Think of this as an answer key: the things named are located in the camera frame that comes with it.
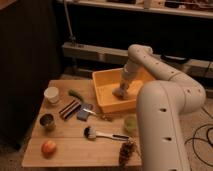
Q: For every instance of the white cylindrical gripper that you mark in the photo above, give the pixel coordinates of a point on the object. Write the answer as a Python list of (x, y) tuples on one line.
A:
[(128, 74)]

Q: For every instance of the yellow plastic tray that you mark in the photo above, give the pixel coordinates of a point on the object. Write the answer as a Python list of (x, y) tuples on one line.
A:
[(105, 81)]

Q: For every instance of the blue grey towel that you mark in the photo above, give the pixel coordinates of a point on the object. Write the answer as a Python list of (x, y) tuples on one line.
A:
[(120, 93)]

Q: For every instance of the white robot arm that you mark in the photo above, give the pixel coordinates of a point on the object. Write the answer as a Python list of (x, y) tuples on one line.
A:
[(159, 104)]

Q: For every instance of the green plastic cup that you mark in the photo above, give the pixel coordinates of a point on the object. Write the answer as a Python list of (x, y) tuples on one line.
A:
[(130, 124)]

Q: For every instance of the small paint brush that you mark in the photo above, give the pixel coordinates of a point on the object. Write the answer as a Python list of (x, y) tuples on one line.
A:
[(101, 116)]

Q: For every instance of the green cucumber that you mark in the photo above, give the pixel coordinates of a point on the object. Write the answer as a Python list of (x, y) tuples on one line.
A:
[(76, 95)]

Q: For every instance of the blue sponge block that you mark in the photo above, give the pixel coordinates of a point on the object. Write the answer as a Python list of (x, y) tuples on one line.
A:
[(82, 114)]

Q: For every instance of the metal pole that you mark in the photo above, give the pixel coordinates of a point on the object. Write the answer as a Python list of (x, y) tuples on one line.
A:
[(71, 37)]

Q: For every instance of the dark striped chocolate bar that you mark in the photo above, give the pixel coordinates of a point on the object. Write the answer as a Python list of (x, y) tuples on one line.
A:
[(69, 109)]

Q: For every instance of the brown pine cone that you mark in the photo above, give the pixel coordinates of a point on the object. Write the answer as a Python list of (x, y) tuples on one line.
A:
[(126, 151)]

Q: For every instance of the white paper cup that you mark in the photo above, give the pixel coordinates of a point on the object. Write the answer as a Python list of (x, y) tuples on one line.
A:
[(51, 94)]

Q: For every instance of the wooden shelf board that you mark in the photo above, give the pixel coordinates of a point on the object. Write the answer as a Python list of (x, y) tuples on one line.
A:
[(129, 7)]

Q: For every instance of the metal cup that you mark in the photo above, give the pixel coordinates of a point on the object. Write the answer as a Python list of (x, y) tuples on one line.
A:
[(47, 122)]

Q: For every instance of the red orange apple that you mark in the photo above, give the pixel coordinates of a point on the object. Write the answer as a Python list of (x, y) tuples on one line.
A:
[(48, 147)]

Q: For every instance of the grey metal rail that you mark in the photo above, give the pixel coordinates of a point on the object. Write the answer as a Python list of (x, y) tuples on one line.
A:
[(192, 67)]

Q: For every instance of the white handled dish brush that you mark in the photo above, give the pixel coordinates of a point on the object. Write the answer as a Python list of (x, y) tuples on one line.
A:
[(91, 133)]

